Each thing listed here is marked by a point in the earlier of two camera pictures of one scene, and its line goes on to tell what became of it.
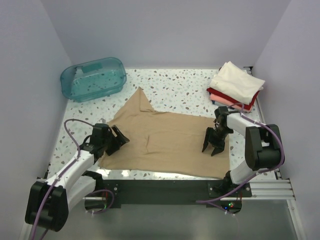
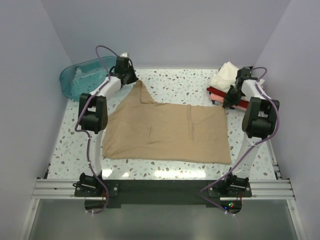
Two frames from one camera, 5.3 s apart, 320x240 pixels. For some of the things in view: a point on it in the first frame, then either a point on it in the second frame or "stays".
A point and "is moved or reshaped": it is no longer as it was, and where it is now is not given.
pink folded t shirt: [229, 103] stays
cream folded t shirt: [236, 83] stays
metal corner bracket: [250, 67] stays
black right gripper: [216, 137] -> [231, 94]
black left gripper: [113, 141] -> [129, 76]
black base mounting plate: [159, 193] stays
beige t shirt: [165, 142] is moved or reshaped
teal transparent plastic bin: [93, 79] stays
